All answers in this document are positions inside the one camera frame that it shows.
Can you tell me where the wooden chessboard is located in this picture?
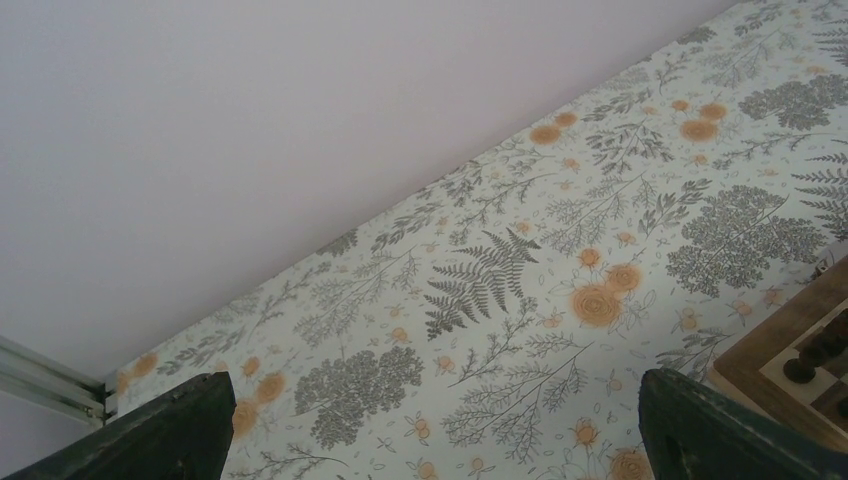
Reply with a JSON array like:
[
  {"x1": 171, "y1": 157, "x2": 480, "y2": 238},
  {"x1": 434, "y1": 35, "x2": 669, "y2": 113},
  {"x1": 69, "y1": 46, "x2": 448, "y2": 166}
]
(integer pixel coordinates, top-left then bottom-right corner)
[{"x1": 708, "y1": 259, "x2": 847, "y2": 452}]

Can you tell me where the floral patterned table mat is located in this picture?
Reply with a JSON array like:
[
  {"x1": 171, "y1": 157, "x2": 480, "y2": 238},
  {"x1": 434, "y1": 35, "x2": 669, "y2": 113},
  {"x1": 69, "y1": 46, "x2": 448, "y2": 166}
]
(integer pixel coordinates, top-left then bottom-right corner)
[{"x1": 117, "y1": 1, "x2": 847, "y2": 479}]

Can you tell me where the aluminium frame post left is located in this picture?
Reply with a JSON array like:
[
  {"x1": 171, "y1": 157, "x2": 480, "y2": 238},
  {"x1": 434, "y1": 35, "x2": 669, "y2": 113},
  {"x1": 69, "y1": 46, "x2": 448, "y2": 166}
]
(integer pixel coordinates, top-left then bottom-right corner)
[{"x1": 1, "y1": 337, "x2": 110, "y2": 428}]

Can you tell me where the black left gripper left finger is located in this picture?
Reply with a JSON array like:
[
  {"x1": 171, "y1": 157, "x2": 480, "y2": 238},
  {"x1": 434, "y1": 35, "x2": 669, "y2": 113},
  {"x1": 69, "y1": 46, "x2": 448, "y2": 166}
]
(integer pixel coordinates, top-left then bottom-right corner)
[{"x1": 8, "y1": 372, "x2": 236, "y2": 479}]

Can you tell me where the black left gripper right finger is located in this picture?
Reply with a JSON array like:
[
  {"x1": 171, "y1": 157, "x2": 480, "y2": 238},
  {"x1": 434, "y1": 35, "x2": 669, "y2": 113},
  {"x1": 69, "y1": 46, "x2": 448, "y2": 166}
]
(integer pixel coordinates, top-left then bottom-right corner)
[{"x1": 638, "y1": 368, "x2": 847, "y2": 479}]

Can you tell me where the dark chess piece corner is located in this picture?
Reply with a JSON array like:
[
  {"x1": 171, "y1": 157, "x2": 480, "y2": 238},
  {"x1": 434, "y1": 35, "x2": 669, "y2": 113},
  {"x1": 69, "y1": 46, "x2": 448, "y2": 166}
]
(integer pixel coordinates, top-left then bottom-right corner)
[{"x1": 783, "y1": 310, "x2": 847, "y2": 384}]

